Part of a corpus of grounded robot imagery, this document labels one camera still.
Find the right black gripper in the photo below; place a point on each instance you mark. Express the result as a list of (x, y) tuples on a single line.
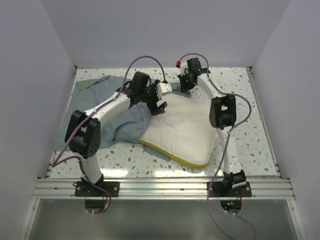
[(184, 88)]

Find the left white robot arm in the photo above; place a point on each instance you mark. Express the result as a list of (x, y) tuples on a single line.
[(83, 135)]

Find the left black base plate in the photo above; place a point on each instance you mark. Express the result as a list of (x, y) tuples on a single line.
[(85, 189)]

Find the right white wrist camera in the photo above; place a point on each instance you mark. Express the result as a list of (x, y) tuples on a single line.
[(183, 67)]

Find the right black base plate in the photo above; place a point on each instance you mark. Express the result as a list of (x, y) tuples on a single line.
[(218, 190)]

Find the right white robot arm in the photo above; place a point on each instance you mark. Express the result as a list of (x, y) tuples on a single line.
[(222, 117)]

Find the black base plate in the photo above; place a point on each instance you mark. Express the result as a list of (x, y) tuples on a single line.
[(85, 189), (218, 190)]

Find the aluminium front rail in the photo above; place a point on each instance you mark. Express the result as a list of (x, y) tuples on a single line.
[(183, 188)]

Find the white pillow yellow edge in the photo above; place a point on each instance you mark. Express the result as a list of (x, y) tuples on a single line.
[(183, 132)]

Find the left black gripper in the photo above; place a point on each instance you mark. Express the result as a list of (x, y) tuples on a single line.
[(154, 109)]

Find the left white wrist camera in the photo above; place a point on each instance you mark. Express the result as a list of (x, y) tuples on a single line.
[(163, 89)]

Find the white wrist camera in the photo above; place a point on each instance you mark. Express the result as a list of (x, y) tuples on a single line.
[(183, 67), (163, 89)]

